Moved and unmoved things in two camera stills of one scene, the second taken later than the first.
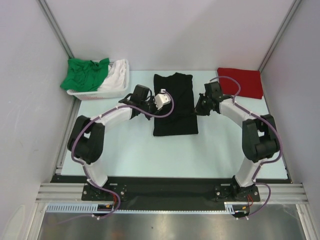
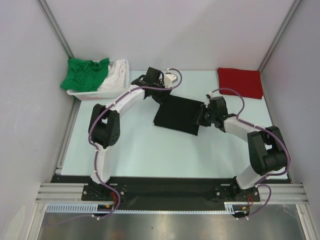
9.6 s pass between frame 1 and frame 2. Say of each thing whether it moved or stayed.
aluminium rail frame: stayed
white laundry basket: stayed
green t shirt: stayed
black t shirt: moved
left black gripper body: moved
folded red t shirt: stayed
